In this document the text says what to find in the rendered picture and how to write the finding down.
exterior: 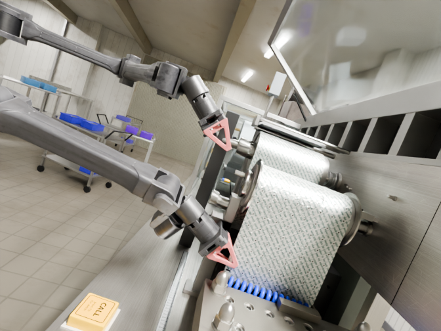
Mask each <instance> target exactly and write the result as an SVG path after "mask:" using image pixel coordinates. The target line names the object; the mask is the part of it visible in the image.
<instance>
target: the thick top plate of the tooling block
mask: <svg viewBox="0 0 441 331"><path fill-rule="evenodd" d="M212 282H213V281H212V280H209V279H207V278H206V279H205V281H204V283H203V286H202V288H201V291H200V293H199V296H198V299H197V302H196V309H195V313H194V321H193V325H192V331H215V330H214V329H213V327H212V320H213V319H214V318H215V315H216V313H217V312H218V311H219V310H220V308H221V306H222V305H223V304H224V303H227V302H229V303H231V304H232V305H233V306H234V308H235V315H234V323H233V325H232V331H352V330H349V329H347V328H343V327H341V326H338V325H336V324H332V323H330V322H327V321H324V320H322V319H321V321H320V323H319V324H315V323H313V322H310V321H307V320H304V319H301V318H299V317H295V316H293V315H290V314H287V313H284V312H282V311H279V310H278V306H277V304H276V303H274V302H271V301H268V300H266V299H263V298H259V297H257V296H254V295H251V294H248V293H246V292H242V291H240V290H237V289H235V288H231V287H229V286H228V287H227V289H226V294H225V296H223V297H219V296H216V295H214V294H213V293H212V292H211V291H210V289H209V287H210V285H212Z"/></svg>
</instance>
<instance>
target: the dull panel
mask: <svg viewBox="0 0 441 331"><path fill-rule="evenodd" d="M331 264H332V266H333V267H334V268H335V269H336V271H337V272H338V273H339V274H340V275H341V276H342V278H341V281H340V283H339V285H338V287H337V289H336V291H335V293H334V296H333V298H332V300H331V303H330V304H329V307H328V308H327V311H326V313H325V315H324V318H323V320H324V321H327V322H330V323H332V324H336V325H338V326H341V327H343V328H347V329H349V330H351V328H352V326H353V324H354V321H355V320H356V317H357V316H358V313H359V311H360V309H361V307H362V305H363V303H364V300H365V298H366V296H367V294H368V292H369V290H370V288H371V286H370V285H369V284H368V283H367V282H366V281H365V280H364V279H363V278H362V277H361V276H360V275H359V274H358V273H357V272H356V271H355V270H354V269H353V268H352V267H351V266H350V265H349V264H348V263H347V262H346V261H345V260H344V259H343V258H342V257H341V256H340V255H339V254H338V253H337V252H336V254H335V257H334V258H333V261H332V263H331Z"/></svg>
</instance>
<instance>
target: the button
mask: <svg viewBox="0 0 441 331"><path fill-rule="evenodd" d="M118 306H119V303H118V302H116V301H112V300H110V299H106V298H104V297H101V296H98V295H95V294H92V293H89V294H88V295H87V296H86V297H85V299H84V300H83V301H82V302H81V303H80V304H79V305H78V306H77V307H76V308H75V310H74V311H73V312H72V313H71V315H70V316H69V319H68V322H67V325H68V326H71V327H73V328H76V329H79V330H82V331H105V329H106V327H107V326H108V325H109V323H110V321H111V320H112V318H113V316H114V315H115V313H116V311H117V308H118Z"/></svg>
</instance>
